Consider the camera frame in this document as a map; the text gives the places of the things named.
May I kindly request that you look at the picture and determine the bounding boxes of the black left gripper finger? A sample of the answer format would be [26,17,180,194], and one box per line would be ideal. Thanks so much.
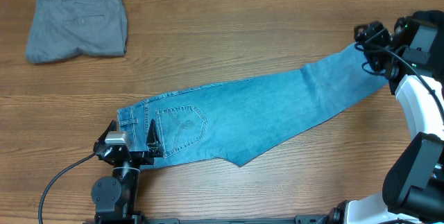
[93,120,117,150]
[146,119,164,157]

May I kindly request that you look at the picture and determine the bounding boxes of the blue denim jeans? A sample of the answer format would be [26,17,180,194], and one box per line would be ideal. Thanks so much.
[117,46,386,168]

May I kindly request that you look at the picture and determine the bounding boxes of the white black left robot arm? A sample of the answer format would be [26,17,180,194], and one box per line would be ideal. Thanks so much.
[91,120,163,224]

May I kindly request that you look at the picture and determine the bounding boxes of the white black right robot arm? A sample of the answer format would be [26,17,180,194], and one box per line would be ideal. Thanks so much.
[319,15,443,223]

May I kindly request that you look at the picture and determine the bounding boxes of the black garment pile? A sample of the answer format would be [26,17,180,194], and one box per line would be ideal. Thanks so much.
[413,10,444,27]

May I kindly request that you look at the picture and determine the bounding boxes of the folded grey shorts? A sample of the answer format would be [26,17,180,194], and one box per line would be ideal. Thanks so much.
[25,0,128,64]

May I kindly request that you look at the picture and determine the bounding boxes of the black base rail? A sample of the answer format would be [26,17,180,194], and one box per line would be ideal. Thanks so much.
[145,214,343,224]

